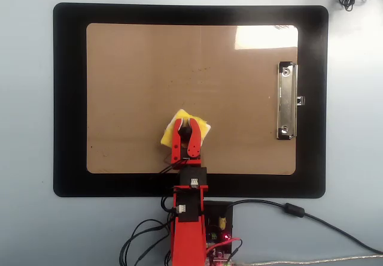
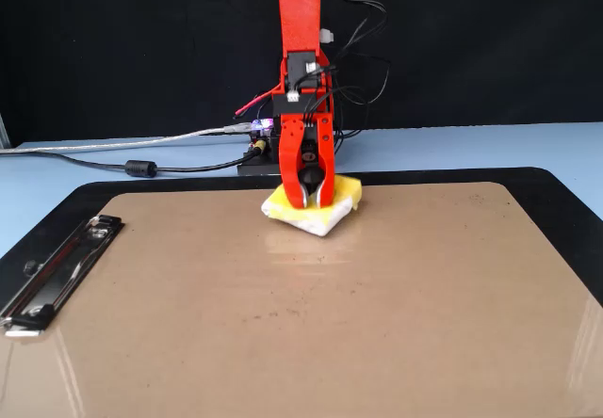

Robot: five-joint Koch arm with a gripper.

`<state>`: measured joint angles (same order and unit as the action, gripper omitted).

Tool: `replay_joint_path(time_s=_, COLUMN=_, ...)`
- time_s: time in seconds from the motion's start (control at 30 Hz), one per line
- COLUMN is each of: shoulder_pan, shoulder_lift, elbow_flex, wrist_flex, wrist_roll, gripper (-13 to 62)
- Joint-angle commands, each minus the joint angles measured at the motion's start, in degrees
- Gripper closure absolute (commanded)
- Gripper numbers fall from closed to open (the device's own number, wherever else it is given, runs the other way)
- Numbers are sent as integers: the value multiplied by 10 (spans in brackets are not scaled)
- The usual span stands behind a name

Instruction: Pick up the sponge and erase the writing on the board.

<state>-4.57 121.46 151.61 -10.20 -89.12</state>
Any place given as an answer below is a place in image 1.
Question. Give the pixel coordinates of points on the metal clipboard clip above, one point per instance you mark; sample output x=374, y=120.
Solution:
x=286, y=98

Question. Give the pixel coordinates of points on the controller circuit board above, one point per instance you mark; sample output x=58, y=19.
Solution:
x=220, y=227

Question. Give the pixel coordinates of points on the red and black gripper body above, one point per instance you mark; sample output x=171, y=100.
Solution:
x=191, y=162

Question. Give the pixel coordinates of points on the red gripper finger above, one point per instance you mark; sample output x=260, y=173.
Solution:
x=176, y=143
x=195, y=146

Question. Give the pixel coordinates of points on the yellow white sponge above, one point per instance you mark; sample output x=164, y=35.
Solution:
x=205, y=128

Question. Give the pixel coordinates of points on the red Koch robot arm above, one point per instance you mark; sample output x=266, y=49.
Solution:
x=188, y=236

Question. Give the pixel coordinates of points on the brown clipboard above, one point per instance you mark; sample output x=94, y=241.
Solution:
x=134, y=83

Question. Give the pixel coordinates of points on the black mat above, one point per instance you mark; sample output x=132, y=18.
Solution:
x=68, y=98

